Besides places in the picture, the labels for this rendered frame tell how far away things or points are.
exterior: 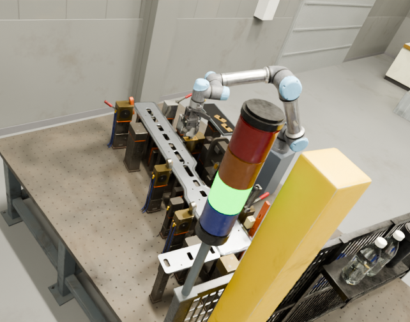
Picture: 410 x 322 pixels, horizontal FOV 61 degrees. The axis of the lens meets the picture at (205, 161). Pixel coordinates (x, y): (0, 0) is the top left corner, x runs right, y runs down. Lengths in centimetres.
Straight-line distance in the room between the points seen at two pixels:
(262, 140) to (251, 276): 39
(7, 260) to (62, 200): 78
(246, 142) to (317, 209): 19
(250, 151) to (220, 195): 11
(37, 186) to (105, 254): 62
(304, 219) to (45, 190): 182
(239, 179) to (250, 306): 38
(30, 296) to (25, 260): 29
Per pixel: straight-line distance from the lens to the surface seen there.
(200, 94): 182
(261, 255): 79
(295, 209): 68
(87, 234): 206
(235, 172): 58
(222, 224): 66
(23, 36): 347
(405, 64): 946
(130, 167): 242
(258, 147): 55
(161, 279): 169
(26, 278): 275
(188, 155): 221
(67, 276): 246
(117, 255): 199
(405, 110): 769
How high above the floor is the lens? 231
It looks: 36 degrees down
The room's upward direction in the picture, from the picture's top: 19 degrees clockwise
